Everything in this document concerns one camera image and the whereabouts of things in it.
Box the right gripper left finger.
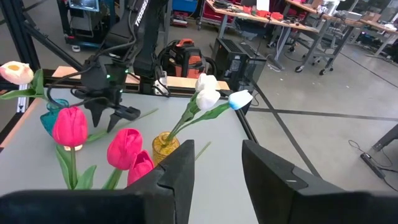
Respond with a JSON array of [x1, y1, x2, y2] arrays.
[[0, 139, 196, 224]]

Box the green flower stem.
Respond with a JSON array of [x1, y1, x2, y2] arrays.
[[177, 89, 254, 138]]

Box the black metal stand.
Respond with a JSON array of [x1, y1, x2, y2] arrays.
[[371, 124, 398, 152]]

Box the white artificial tulip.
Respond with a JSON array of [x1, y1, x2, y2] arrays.
[[174, 88, 221, 134], [167, 73, 220, 144]]

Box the blue equipment cart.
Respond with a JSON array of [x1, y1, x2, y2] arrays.
[[57, 0, 121, 49]]

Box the orange black shop vacuum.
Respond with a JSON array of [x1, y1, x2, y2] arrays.
[[157, 37, 218, 79]]

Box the red tool cabinet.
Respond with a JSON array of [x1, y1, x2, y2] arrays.
[[203, 2, 238, 23]]

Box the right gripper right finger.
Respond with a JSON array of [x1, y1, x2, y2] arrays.
[[242, 139, 398, 224]]

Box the red artificial tulip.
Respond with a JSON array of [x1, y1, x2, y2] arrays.
[[126, 149, 155, 187], [101, 128, 144, 190]]

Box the yellow glass vase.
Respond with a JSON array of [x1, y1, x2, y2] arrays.
[[151, 131, 181, 167]]

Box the teach pendant screen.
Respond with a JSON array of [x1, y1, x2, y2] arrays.
[[68, 0, 101, 12]]

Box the wooden top workbench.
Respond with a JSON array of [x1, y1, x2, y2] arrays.
[[198, 0, 321, 72]]

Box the black computer tower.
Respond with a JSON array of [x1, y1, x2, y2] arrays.
[[213, 37, 249, 82], [229, 57, 268, 93]]

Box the grey wheeled table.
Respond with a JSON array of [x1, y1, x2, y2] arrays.
[[284, 0, 366, 77]]

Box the black power strip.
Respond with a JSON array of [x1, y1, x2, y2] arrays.
[[360, 152, 387, 180]]

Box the blue glass vase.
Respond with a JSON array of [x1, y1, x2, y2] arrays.
[[39, 98, 71, 137]]

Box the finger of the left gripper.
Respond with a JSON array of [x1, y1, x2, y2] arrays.
[[83, 101, 106, 128], [106, 105, 142, 133]]

